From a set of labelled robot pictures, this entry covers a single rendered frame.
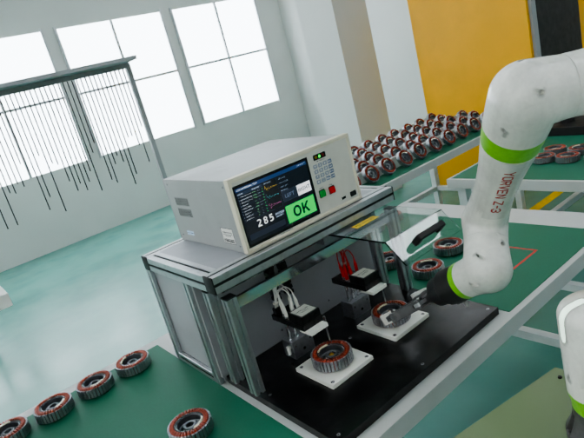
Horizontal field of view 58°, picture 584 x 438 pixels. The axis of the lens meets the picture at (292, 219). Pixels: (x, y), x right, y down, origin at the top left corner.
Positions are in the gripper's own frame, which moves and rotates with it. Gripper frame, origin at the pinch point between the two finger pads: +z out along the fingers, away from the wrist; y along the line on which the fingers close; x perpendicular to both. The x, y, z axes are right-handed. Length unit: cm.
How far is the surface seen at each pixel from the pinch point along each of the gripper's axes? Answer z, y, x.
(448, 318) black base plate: -4.8, 8.9, -9.3
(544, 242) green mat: -2, 69, -10
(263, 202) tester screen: -5.1, -24.1, 43.1
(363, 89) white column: 228, 289, 166
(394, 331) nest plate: 1.7, -5.0, -4.3
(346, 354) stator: 0.0, -23.3, -1.4
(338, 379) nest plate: 0.1, -29.0, -5.4
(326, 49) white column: 223, 271, 217
